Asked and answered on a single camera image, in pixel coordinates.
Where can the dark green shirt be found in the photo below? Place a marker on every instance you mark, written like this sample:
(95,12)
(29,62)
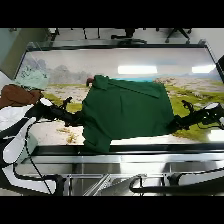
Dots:
(126,113)

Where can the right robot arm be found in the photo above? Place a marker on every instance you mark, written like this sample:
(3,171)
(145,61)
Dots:
(200,116)

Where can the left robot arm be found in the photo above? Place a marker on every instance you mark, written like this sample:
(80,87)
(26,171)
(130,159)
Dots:
(20,143)

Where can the pale green garment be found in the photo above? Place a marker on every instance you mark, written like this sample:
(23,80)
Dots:
(32,78)

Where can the brown garment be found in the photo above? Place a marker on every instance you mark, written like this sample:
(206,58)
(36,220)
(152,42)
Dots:
(16,95)

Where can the white garment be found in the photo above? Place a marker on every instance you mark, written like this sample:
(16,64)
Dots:
(3,80)

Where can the silver frame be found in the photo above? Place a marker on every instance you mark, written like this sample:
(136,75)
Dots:
(110,166)

